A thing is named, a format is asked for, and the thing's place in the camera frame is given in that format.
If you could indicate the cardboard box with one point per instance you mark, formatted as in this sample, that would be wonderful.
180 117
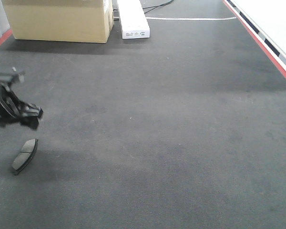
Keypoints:
87 21

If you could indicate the long white box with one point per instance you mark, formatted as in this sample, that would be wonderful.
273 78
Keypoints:
132 19

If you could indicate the dark conveyor belt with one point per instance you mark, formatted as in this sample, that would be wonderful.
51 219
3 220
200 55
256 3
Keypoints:
183 130

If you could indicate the conveyor side rail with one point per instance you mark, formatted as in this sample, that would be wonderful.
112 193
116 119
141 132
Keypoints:
272 51

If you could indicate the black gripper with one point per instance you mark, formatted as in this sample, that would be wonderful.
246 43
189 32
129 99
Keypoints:
12 109

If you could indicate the brake pad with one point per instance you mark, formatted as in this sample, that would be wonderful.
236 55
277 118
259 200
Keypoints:
24 157

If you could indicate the white chain strip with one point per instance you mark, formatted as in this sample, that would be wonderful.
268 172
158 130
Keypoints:
191 19

